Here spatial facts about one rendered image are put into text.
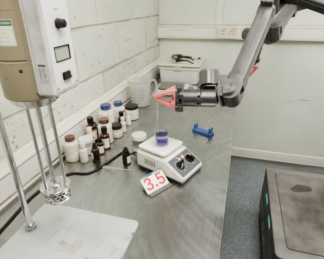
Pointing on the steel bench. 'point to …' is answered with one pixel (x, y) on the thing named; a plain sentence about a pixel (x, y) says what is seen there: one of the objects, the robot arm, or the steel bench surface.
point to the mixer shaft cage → (59, 182)
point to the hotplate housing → (153, 161)
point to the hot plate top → (149, 144)
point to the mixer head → (32, 50)
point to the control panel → (184, 163)
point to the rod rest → (203, 130)
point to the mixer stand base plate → (70, 236)
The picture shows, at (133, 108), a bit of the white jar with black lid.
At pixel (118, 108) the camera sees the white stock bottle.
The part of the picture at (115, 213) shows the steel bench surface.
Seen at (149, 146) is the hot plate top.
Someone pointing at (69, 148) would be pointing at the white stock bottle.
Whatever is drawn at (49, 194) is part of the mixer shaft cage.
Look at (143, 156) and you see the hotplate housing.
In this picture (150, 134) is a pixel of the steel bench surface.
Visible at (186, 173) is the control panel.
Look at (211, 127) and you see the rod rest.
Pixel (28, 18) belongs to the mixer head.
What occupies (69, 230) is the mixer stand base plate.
